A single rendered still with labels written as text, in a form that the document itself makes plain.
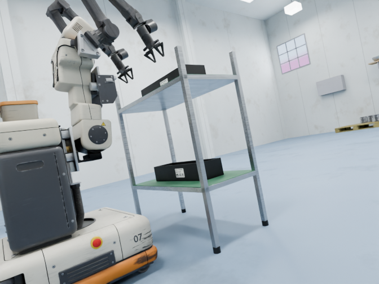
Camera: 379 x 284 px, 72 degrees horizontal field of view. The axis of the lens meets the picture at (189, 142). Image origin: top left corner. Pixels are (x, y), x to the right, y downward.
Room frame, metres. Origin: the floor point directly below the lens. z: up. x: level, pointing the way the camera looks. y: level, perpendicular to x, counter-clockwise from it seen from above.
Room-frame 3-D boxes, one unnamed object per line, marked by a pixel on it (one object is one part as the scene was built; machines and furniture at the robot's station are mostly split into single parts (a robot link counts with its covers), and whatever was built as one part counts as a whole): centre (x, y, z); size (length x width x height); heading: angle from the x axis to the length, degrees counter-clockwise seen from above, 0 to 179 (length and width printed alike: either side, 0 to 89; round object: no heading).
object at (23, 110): (1.28, 0.79, 0.87); 0.23 x 0.15 x 0.11; 37
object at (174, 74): (1.84, 0.05, 1.01); 0.57 x 0.17 x 0.11; 37
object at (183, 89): (1.85, 0.07, 0.55); 0.91 x 0.46 x 1.10; 38
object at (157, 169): (1.85, 0.07, 0.41); 0.57 x 0.17 x 0.11; 38
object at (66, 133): (1.50, 0.61, 0.68); 0.28 x 0.27 x 0.25; 37
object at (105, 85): (1.53, 0.47, 0.99); 0.28 x 0.16 x 0.22; 37
